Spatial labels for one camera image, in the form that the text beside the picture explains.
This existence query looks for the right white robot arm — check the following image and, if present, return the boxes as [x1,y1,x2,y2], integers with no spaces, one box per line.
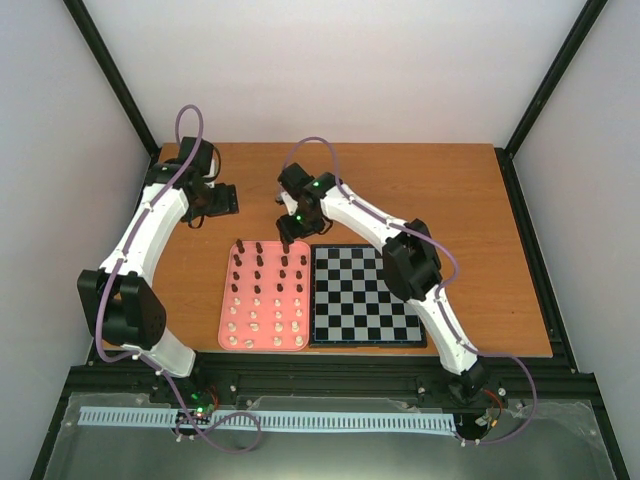
[276,163,488,406]

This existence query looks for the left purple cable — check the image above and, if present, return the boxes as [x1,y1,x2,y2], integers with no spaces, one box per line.
[93,104,263,455]

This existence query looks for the black and white chessboard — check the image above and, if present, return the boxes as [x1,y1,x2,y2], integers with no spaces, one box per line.
[310,244,427,348]

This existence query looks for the left black frame post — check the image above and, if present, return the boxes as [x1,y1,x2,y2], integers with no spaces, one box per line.
[63,0,161,163]

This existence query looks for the pink plastic tray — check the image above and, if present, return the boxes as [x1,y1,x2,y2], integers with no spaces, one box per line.
[218,240,311,352]

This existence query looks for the light blue cable duct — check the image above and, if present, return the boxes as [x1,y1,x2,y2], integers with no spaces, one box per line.
[77,406,456,436]

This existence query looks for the black aluminium base frame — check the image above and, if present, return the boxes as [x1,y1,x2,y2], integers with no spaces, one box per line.
[32,148,628,479]

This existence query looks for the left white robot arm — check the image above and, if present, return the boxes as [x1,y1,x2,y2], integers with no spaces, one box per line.
[77,137,239,403]

